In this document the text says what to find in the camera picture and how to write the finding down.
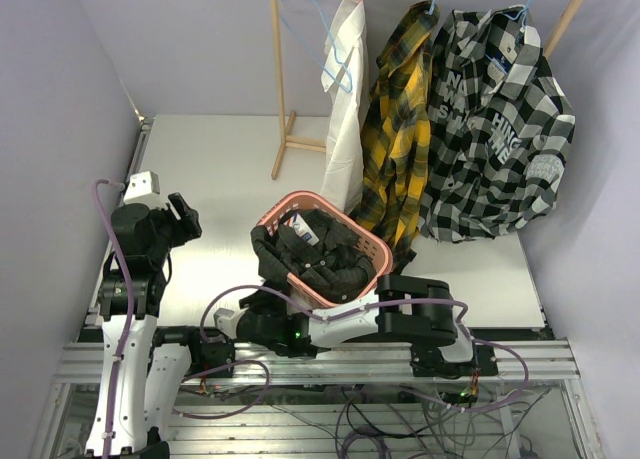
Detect dark pinstriped shirt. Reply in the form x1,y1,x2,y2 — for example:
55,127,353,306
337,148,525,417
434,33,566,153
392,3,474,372
250,209,376,304

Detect blue wire hanger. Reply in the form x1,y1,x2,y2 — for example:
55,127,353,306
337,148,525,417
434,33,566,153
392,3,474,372
278,0,354,94

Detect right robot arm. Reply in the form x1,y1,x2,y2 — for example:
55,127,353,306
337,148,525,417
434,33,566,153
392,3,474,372
224,275,478,379

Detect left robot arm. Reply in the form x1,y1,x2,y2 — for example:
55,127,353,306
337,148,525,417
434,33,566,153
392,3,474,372
84,193,204,458

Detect yellow plaid shirt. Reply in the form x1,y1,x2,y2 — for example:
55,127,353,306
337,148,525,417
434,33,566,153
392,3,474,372
351,0,439,274

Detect black white checkered shirt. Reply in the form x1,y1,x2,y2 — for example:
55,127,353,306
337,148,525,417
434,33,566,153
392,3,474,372
419,7,575,243

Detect blue hanger of checkered shirt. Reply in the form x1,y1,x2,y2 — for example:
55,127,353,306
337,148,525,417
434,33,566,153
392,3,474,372
502,0,534,41

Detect pink plastic basket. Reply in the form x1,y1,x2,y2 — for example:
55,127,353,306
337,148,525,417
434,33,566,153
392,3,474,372
255,191,393,308

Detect wooden clothes rack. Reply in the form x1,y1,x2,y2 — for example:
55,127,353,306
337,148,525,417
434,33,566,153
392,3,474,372
268,0,599,181

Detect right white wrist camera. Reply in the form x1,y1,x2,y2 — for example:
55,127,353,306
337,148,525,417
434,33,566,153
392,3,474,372
214,308,245,340

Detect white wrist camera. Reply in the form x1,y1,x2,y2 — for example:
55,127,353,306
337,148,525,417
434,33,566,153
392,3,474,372
123,171,164,209
214,308,245,340

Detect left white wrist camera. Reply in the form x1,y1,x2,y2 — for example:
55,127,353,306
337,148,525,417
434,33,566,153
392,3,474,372
123,171,164,209

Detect loose cables under table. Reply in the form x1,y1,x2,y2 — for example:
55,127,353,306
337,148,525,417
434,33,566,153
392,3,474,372
164,358,546,459

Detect aluminium frame base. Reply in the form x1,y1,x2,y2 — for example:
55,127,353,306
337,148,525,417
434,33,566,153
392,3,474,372
29,113,601,459

